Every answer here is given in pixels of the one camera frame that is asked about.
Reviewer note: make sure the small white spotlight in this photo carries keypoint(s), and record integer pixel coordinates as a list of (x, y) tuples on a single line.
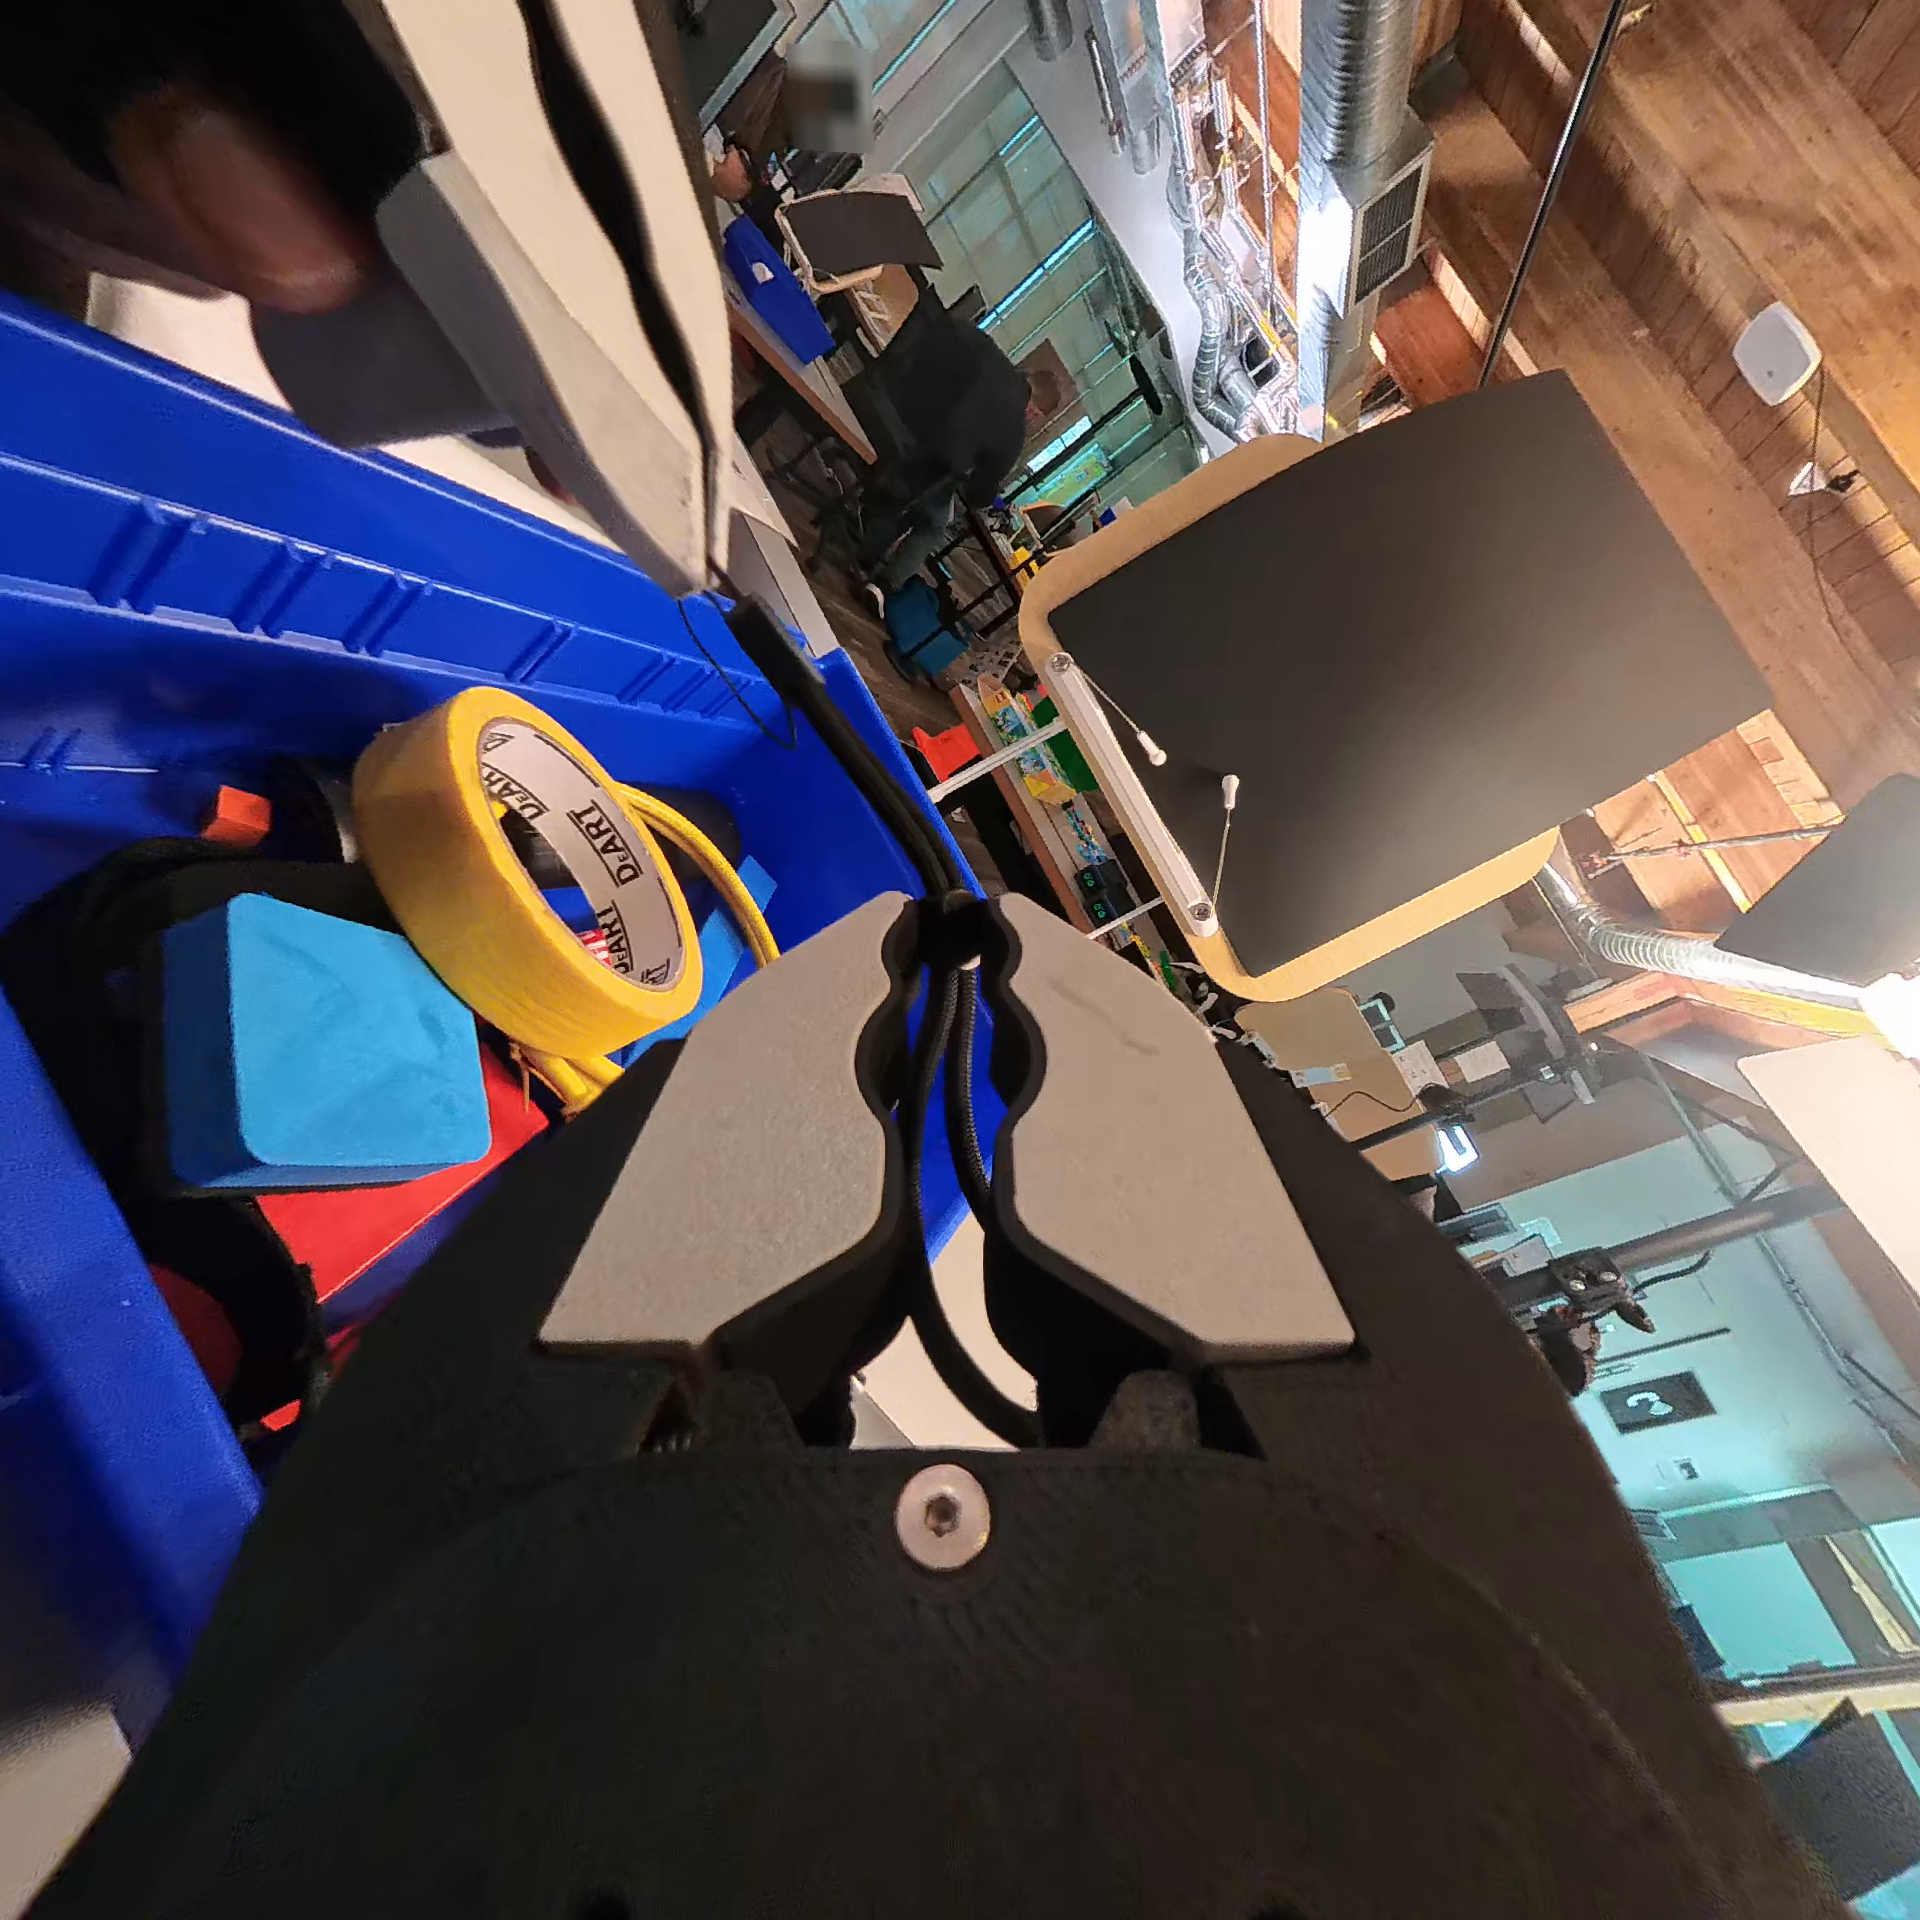
[(1812, 481)]

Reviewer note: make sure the yellow tape roll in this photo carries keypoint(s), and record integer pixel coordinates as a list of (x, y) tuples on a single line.
[(451, 869)]

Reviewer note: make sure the orange block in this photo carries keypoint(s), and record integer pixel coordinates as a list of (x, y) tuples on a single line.
[(237, 815)]

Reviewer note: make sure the black white-framed chair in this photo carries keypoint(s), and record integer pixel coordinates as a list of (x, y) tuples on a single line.
[(856, 234)]

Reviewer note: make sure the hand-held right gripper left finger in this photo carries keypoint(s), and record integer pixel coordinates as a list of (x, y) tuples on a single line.
[(720, 1172)]

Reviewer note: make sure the person's left hand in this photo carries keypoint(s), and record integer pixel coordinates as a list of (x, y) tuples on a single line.
[(254, 212)]

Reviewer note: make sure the black panel beige edge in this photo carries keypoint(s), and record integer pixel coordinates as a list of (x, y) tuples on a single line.
[(1395, 676)]

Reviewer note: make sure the translucent red block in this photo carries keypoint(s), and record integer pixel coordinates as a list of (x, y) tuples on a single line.
[(196, 1329)]

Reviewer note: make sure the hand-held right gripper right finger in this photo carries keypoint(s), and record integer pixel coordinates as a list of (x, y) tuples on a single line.
[(1171, 1185)]

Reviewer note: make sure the metal air duct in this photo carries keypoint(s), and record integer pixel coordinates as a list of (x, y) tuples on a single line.
[(1350, 91)]

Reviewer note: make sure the blue plastic bin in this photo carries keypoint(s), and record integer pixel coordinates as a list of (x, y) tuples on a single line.
[(225, 601), (781, 300)]

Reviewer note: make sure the flat red block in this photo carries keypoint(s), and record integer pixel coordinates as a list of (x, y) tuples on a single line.
[(375, 1231)]

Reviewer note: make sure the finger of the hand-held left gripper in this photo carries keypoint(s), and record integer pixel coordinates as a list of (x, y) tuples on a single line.
[(662, 150), (511, 271)]

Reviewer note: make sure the blue foam block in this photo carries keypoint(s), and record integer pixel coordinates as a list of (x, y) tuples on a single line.
[(316, 1051)]

